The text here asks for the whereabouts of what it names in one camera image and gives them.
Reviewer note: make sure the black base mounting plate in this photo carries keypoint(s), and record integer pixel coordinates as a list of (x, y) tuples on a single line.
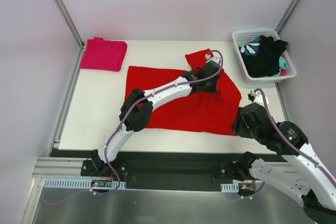
[(160, 170)]

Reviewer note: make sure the left white cable duct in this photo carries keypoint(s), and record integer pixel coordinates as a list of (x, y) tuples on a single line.
[(74, 183)]

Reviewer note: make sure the right aluminium frame post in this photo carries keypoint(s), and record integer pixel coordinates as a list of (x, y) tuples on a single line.
[(287, 14)]

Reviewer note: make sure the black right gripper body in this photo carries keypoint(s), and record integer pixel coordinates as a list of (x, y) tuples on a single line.
[(239, 123)]

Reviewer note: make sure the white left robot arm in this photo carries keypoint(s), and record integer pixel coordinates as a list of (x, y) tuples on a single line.
[(136, 112)]

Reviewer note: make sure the aluminium frame post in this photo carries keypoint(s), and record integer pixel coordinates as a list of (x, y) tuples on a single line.
[(287, 14), (69, 22)]

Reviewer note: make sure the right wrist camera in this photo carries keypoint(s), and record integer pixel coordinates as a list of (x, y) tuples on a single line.
[(255, 96)]

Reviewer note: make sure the black t shirt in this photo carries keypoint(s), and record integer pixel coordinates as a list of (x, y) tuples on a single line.
[(265, 56)]

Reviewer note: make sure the folded magenta t shirt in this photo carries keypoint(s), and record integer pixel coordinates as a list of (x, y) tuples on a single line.
[(103, 54)]

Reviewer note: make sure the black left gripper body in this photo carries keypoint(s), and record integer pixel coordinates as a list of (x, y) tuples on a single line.
[(210, 86)]

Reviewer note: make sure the white cable duct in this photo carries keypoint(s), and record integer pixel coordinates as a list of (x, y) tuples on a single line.
[(230, 188), (74, 183)]

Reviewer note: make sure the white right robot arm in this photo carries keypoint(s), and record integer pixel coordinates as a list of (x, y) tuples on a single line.
[(314, 191)]

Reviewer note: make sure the left aluminium frame post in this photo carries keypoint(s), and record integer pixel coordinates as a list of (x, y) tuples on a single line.
[(69, 22)]

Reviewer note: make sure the red t shirt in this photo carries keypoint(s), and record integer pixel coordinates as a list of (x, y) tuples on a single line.
[(201, 112)]

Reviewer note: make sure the aluminium rail left side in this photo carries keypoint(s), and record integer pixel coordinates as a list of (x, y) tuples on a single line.
[(58, 167)]

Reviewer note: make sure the right white cable duct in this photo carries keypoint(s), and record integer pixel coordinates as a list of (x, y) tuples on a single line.
[(230, 188)]

